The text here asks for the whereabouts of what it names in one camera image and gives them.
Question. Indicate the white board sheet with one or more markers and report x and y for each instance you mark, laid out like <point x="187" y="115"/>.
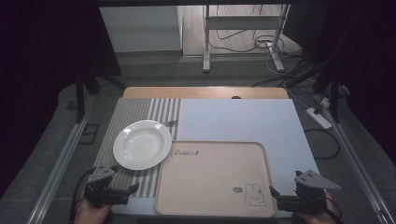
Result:
<point x="236" y="121"/>

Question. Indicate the grey striped placemat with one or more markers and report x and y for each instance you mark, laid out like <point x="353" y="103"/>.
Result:
<point x="130" y="109"/>

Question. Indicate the person's left hand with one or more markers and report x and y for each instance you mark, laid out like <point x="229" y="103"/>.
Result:
<point x="91" y="214"/>

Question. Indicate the person's right hand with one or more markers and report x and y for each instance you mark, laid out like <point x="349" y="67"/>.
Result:
<point x="314" y="217"/>

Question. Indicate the white plate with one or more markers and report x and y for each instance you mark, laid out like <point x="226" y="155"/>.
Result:
<point x="142" y="145"/>

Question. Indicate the white power strip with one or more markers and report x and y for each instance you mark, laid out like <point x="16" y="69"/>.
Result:
<point x="318" y="118"/>

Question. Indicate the black metal stand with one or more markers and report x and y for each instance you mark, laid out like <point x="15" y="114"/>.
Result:
<point x="334" y="93"/>
<point x="80" y="93"/>

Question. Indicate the dark floor hatch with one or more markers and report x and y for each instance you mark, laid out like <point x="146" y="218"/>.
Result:
<point x="89" y="133"/>

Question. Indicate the beige tray with rabbit drawing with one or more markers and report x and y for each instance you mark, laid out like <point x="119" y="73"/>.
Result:
<point x="211" y="183"/>

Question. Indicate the white cabinet panel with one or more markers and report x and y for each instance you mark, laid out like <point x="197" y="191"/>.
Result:
<point x="140" y="29"/>

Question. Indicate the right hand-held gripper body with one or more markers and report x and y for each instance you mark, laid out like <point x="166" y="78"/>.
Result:
<point x="306" y="194"/>

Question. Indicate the white metal stand frame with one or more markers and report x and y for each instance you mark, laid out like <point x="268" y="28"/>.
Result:
<point x="243" y="22"/>

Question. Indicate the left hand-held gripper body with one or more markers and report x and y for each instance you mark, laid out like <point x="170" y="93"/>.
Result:
<point x="102" y="186"/>

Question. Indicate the aluminium rail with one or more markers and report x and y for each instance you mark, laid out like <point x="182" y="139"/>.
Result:
<point x="358" y="165"/>
<point x="59" y="168"/>

